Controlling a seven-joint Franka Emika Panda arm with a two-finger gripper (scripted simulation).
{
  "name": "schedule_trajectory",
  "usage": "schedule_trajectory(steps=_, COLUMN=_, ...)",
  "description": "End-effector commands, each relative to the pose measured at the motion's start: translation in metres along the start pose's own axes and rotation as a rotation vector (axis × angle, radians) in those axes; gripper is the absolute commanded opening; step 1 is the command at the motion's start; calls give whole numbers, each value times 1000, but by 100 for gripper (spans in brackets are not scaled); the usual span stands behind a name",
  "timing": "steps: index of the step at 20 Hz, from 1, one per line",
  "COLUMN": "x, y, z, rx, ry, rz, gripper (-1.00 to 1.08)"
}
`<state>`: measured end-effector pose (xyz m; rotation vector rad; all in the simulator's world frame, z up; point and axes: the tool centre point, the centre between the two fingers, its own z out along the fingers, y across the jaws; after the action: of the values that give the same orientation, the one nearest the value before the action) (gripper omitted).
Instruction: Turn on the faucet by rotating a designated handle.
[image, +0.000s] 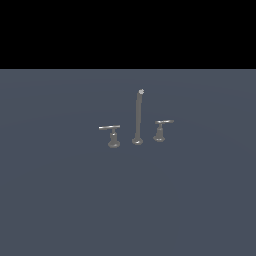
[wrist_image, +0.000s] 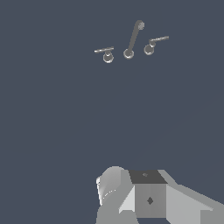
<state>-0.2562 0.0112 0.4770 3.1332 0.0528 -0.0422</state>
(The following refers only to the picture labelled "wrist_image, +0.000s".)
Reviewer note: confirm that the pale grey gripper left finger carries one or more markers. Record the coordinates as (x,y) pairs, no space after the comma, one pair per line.
(112,183)

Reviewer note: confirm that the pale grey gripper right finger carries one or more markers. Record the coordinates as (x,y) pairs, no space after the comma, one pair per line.
(150,201)

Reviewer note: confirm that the grey faucet spout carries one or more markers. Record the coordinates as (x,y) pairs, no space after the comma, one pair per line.
(133,39)

